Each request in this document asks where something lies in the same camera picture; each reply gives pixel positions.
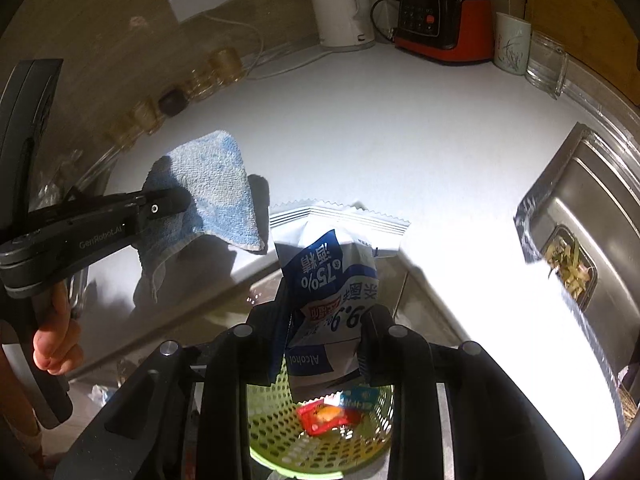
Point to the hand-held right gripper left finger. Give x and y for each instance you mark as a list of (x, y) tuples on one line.
[(260, 345)]

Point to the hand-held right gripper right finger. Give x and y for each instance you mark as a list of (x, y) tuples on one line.
[(380, 350)]

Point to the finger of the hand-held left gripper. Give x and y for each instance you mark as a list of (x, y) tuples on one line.
[(162, 206)]

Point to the blue white towel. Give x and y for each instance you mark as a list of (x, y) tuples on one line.
[(215, 185)]

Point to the green plastic basket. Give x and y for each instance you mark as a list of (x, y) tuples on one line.
[(280, 435)]

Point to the white blue wipe packet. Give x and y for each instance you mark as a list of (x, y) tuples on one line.
[(330, 270)]

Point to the red snack packet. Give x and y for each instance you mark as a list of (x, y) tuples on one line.
[(312, 425)]

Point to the person's left forearm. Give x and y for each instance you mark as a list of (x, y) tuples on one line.
[(12, 400)]

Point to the person's left hand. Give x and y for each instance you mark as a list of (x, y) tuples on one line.
[(57, 340)]

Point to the clear plastic bag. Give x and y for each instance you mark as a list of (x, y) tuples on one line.
[(57, 175)]

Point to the amber glass cup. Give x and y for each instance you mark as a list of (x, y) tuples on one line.
[(146, 116), (227, 65), (124, 132), (200, 85)]

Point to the dark brown small bowl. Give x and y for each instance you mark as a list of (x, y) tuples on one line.
[(172, 101)]

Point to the metal sink strainer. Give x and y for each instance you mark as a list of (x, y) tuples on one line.
[(570, 270)]

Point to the white electric kettle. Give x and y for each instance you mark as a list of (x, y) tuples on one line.
[(340, 5)]

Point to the steel sink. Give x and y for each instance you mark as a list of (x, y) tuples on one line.
[(615, 200)]

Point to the clear glass mug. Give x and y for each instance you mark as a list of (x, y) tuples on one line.
[(545, 65)]

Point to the red black blender base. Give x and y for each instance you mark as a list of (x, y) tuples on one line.
[(450, 25)]

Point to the white cup with plant print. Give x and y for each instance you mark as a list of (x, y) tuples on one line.
[(512, 42)]

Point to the wooden cutting board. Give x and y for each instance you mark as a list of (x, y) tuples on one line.
[(590, 5)]

